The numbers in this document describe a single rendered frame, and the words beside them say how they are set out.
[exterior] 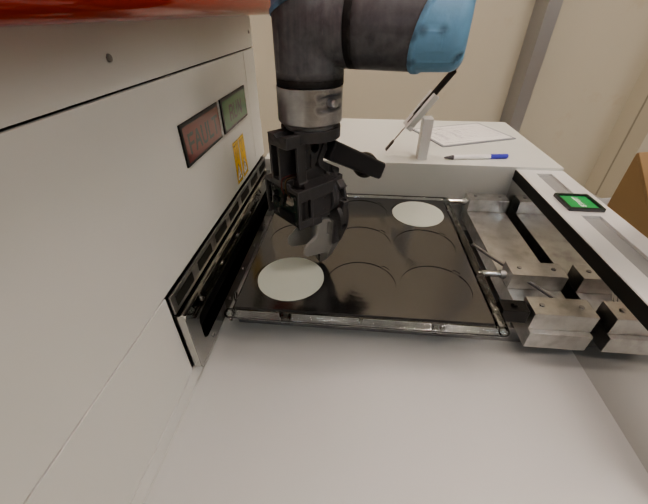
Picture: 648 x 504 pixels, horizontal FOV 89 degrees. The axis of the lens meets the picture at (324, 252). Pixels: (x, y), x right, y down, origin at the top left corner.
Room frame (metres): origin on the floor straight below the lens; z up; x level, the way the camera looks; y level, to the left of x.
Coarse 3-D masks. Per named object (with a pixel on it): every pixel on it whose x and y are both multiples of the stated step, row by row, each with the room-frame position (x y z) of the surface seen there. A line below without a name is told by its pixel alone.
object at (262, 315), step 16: (272, 320) 0.30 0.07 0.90; (288, 320) 0.30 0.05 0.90; (304, 320) 0.30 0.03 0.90; (320, 320) 0.30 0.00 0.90; (336, 320) 0.30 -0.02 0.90; (352, 320) 0.29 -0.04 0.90; (368, 320) 0.29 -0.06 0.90; (384, 320) 0.29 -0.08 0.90; (400, 320) 0.29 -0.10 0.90; (496, 336) 0.27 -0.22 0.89
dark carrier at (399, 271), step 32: (288, 224) 0.54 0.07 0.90; (352, 224) 0.54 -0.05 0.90; (384, 224) 0.54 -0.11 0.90; (448, 224) 0.54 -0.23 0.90; (256, 256) 0.44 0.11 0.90; (288, 256) 0.44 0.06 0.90; (352, 256) 0.44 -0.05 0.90; (384, 256) 0.44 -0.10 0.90; (416, 256) 0.44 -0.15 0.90; (448, 256) 0.44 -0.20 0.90; (256, 288) 0.36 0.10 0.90; (320, 288) 0.36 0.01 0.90; (352, 288) 0.36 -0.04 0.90; (384, 288) 0.36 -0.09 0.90; (416, 288) 0.36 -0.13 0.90; (448, 288) 0.36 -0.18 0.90; (416, 320) 0.30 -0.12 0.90; (448, 320) 0.30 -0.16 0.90; (480, 320) 0.30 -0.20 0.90
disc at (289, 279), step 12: (276, 264) 0.41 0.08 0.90; (288, 264) 0.41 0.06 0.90; (300, 264) 0.41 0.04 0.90; (312, 264) 0.41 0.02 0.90; (264, 276) 0.38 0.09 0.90; (276, 276) 0.38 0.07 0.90; (288, 276) 0.38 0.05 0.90; (300, 276) 0.38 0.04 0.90; (312, 276) 0.38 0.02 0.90; (264, 288) 0.36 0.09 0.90; (276, 288) 0.36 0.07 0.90; (288, 288) 0.36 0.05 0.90; (300, 288) 0.36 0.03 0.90; (312, 288) 0.36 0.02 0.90; (288, 300) 0.33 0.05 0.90
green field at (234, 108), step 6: (240, 90) 0.60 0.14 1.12; (234, 96) 0.56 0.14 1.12; (240, 96) 0.59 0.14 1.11; (222, 102) 0.51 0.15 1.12; (228, 102) 0.53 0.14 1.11; (234, 102) 0.56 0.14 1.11; (240, 102) 0.59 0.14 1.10; (228, 108) 0.53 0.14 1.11; (234, 108) 0.56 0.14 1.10; (240, 108) 0.58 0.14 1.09; (228, 114) 0.53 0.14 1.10; (234, 114) 0.55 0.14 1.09; (240, 114) 0.58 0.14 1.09; (228, 120) 0.52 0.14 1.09; (234, 120) 0.55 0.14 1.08; (228, 126) 0.52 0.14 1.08
